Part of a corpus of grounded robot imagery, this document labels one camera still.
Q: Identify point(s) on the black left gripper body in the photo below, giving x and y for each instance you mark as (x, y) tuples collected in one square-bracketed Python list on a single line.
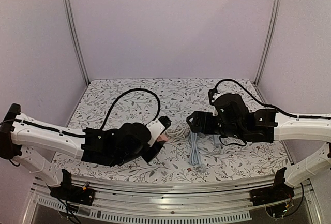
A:
[(120, 159)]

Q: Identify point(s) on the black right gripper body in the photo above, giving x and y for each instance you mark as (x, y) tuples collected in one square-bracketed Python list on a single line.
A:
[(200, 122)]

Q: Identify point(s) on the pink small charger plug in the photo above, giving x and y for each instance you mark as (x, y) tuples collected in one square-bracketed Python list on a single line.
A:
[(162, 138)]

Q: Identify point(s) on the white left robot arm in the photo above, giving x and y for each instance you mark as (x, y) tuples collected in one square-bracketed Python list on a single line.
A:
[(21, 134)]

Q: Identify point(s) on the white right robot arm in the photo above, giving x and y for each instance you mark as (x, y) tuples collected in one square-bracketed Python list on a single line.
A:
[(301, 127)]

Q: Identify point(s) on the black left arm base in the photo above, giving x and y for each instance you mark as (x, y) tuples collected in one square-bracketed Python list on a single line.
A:
[(68, 192)]

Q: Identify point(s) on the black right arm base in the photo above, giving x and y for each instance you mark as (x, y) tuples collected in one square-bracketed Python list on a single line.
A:
[(278, 191)]

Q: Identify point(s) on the light blue power strip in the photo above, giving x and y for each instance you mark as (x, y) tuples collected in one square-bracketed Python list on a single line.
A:
[(217, 143)]

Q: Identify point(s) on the floral patterned table mat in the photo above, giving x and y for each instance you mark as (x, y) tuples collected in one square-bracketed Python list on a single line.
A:
[(116, 101)]

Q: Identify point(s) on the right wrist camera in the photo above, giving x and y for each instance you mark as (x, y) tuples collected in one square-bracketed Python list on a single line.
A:
[(212, 96)]

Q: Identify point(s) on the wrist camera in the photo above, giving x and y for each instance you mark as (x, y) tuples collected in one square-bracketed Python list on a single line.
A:
[(212, 96), (157, 127)]

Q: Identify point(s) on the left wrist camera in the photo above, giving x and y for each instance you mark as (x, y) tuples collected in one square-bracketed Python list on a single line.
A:
[(157, 127)]

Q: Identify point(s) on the aluminium front table rail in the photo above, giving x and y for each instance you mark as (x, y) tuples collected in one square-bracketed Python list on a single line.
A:
[(212, 202)]

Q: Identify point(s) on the right aluminium frame post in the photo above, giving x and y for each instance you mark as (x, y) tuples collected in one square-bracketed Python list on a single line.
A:
[(268, 42)]

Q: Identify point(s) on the aluminium frame post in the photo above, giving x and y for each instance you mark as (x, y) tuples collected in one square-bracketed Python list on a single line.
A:
[(268, 42), (75, 41)]

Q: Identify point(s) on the left aluminium frame post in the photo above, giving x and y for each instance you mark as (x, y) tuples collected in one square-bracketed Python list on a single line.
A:
[(75, 41)]

